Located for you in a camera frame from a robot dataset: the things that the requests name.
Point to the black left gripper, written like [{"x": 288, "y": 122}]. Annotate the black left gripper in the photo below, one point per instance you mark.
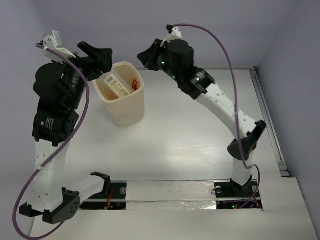
[{"x": 93, "y": 63}]

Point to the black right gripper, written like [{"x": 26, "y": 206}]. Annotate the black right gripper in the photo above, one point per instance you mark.
[{"x": 149, "y": 56}]

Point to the crushed clear blue-cap bottle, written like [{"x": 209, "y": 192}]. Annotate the crushed clear blue-cap bottle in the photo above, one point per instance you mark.
[{"x": 135, "y": 84}]

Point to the orange juice bottle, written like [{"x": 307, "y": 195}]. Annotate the orange juice bottle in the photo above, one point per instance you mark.
[{"x": 112, "y": 97}]

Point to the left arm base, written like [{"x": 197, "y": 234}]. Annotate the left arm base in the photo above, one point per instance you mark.
[{"x": 112, "y": 196}]

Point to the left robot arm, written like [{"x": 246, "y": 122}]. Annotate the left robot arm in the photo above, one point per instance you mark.
[{"x": 52, "y": 132}]

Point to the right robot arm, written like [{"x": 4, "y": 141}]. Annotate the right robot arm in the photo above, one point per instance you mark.
[{"x": 202, "y": 87}]

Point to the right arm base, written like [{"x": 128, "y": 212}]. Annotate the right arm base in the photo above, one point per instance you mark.
[{"x": 231, "y": 196}]

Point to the cream plastic bin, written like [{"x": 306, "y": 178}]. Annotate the cream plastic bin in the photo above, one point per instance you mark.
[{"x": 128, "y": 110}]

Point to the silver tape strip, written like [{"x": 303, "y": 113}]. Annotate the silver tape strip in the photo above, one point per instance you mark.
[{"x": 173, "y": 195}]

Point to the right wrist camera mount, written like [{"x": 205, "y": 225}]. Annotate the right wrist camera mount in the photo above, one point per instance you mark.
[{"x": 174, "y": 33}]

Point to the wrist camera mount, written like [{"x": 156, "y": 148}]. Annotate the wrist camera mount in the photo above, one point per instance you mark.
[
  {"x": 174, "y": 33},
  {"x": 53, "y": 41}
]

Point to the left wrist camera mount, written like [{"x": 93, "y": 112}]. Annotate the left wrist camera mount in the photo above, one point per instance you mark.
[{"x": 53, "y": 41}]

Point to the aluminium table edge rail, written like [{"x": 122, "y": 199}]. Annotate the aluminium table edge rail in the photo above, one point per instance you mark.
[{"x": 284, "y": 171}]

